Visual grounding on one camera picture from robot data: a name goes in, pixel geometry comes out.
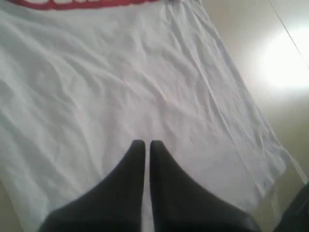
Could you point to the white t-shirt with red logo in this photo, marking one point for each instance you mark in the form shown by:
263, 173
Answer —
78, 86

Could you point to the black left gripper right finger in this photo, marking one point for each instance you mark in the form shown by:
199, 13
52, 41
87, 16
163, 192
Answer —
180, 204

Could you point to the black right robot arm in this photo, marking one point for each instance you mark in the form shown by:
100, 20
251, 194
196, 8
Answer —
296, 217

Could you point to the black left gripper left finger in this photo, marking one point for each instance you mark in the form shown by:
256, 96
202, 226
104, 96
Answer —
113, 205

